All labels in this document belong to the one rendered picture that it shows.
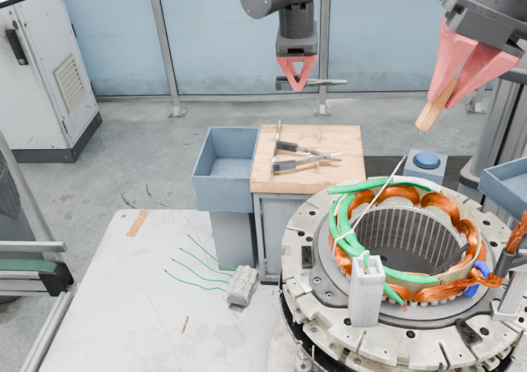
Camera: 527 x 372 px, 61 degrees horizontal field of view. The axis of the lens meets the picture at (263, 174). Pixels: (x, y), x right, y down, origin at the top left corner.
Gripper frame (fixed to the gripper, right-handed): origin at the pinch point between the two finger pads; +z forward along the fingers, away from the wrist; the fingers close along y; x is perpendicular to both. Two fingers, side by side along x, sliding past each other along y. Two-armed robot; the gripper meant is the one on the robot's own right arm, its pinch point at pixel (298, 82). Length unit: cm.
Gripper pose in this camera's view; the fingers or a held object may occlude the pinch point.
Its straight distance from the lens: 81.0
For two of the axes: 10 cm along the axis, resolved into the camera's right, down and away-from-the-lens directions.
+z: 0.7, 7.8, 6.2
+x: 9.9, 0.1, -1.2
